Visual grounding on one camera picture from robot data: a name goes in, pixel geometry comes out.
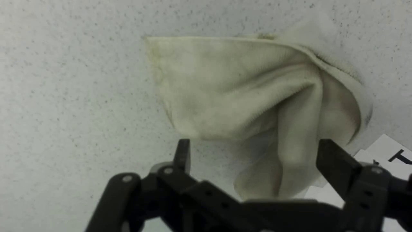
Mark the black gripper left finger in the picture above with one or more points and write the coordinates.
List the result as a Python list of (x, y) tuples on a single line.
[(129, 197)]

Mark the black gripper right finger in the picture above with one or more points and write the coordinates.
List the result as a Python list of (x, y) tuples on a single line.
[(368, 193)]

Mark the beige cloth towel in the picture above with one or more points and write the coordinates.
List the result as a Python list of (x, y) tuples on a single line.
[(240, 85)]

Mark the white paper sheet black markers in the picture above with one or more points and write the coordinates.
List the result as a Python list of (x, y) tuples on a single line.
[(384, 149)]

